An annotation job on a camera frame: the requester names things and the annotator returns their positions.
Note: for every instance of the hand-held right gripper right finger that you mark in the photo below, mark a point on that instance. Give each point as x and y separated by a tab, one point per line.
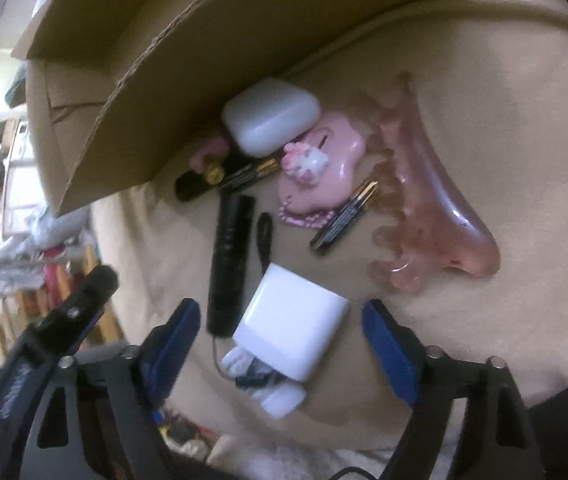
389	350

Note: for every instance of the pink cat-figure compact mirror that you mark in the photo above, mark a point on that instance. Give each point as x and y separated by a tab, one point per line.
329	180

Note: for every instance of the white power adapter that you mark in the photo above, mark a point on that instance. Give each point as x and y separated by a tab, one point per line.
291	325

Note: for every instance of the small pink flower clip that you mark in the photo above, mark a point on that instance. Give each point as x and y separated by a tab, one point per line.
209	152

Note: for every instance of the beige sofa cushion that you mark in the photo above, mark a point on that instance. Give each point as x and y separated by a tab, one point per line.
489	135

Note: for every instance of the white earbuds case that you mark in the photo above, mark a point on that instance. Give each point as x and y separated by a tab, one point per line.
269	115

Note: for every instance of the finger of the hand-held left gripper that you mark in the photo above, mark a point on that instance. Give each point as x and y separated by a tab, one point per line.
84	295

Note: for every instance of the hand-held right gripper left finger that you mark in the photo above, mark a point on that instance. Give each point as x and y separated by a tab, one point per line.
176	342

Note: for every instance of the black cylindrical tube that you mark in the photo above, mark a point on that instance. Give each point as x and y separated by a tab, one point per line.
231	260

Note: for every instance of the cardboard box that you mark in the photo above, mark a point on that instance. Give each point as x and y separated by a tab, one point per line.
174	60

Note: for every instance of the pink translucent hair claw clip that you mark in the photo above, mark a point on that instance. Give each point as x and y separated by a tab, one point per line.
434	205

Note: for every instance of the pile of clothes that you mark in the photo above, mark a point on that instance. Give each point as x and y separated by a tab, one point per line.
14	255

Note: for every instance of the black gold mascara tube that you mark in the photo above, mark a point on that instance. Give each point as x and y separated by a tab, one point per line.
346	217
229	176

